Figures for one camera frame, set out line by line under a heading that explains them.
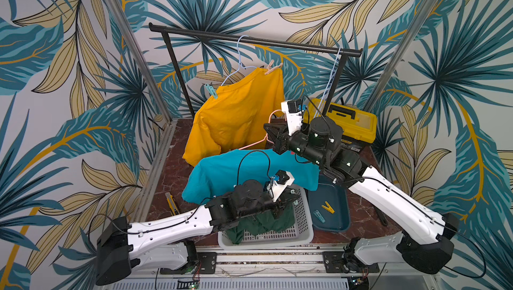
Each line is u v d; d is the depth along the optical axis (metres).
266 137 0.61
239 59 0.95
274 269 0.73
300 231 0.80
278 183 0.54
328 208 0.87
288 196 0.62
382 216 0.44
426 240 0.40
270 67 0.72
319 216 0.84
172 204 0.86
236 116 0.76
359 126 0.96
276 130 0.55
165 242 0.44
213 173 0.64
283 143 0.53
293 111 0.50
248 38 0.57
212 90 0.60
